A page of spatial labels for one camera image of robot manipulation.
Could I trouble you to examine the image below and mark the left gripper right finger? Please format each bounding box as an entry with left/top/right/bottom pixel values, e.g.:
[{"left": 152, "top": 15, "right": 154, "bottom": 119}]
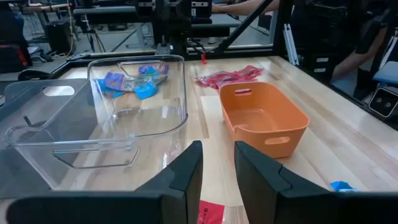
[{"left": 235, "top": 141, "right": 331, "bottom": 224}]

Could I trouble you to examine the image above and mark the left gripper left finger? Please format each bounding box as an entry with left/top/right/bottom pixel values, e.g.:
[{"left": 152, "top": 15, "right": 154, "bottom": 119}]
[{"left": 136, "top": 140, "right": 204, "bottom": 224}]

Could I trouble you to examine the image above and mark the red candy pack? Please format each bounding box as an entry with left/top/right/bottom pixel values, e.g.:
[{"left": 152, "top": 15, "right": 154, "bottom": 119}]
[
  {"left": 197, "top": 200, "right": 225, "bottom": 224},
  {"left": 236, "top": 65, "right": 264, "bottom": 80}
]

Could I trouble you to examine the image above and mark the white blue candy bar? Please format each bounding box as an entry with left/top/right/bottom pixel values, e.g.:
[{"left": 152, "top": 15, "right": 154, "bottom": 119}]
[{"left": 330, "top": 180, "right": 358, "bottom": 192}]

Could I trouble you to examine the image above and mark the purple candy pack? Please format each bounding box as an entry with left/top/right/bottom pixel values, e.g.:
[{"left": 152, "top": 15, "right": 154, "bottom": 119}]
[
  {"left": 103, "top": 72, "right": 126, "bottom": 91},
  {"left": 155, "top": 63, "right": 170, "bottom": 77}
]

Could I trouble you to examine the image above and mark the pink translucent candy pack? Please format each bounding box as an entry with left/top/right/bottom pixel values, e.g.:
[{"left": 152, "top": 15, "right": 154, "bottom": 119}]
[
  {"left": 195, "top": 72, "right": 237, "bottom": 90},
  {"left": 211, "top": 70, "right": 246, "bottom": 83}
]

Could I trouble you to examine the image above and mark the person's forearm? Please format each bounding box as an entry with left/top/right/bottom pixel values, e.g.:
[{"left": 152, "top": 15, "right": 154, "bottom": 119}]
[{"left": 211, "top": 0, "right": 280, "bottom": 16}]

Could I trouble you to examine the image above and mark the orange plastic bin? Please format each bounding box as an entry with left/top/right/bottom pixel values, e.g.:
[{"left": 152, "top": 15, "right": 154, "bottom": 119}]
[{"left": 219, "top": 82, "right": 311, "bottom": 159}]

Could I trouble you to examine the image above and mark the clear plastic bin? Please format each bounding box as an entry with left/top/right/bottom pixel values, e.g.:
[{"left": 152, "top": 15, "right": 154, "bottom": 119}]
[{"left": 3, "top": 55, "right": 189, "bottom": 191}]

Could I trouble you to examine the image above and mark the black drawer unit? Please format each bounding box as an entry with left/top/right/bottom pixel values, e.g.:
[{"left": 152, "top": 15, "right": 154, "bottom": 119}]
[{"left": 303, "top": 52, "right": 333, "bottom": 83}]

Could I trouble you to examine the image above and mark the person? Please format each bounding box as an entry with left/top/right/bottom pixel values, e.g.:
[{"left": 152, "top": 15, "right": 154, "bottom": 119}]
[{"left": 331, "top": 6, "right": 398, "bottom": 100}]

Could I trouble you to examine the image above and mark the grey desk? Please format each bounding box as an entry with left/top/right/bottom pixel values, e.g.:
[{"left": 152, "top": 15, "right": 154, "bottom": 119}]
[
  {"left": 73, "top": 5, "right": 137, "bottom": 25},
  {"left": 191, "top": 14, "right": 243, "bottom": 38}
]

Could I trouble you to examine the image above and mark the grey translucent plastic bin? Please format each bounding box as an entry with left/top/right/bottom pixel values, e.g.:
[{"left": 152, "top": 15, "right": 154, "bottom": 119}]
[{"left": 0, "top": 78, "right": 103, "bottom": 200}]

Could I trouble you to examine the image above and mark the blue chair seat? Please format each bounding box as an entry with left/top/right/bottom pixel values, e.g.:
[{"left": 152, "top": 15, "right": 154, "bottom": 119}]
[{"left": 373, "top": 60, "right": 398, "bottom": 85}]

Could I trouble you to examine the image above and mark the black floor box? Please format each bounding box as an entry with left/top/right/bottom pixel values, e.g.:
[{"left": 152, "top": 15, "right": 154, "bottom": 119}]
[{"left": 45, "top": 20, "right": 74, "bottom": 55}]

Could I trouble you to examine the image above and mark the red black bag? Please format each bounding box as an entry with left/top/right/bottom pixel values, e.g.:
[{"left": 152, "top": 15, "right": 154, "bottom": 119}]
[{"left": 0, "top": 43, "right": 32, "bottom": 74}]

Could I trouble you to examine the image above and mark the silver aluminium bracket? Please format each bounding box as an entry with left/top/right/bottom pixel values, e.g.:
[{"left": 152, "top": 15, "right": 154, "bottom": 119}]
[{"left": 282, "top": 23, "right": 300, "bottom": 66}]

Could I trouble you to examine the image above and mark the table-level camera box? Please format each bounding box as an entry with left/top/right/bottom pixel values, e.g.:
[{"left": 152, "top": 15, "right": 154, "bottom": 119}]
[{"left": 368, "top": 86, "right": 398, "bottom": 118}]

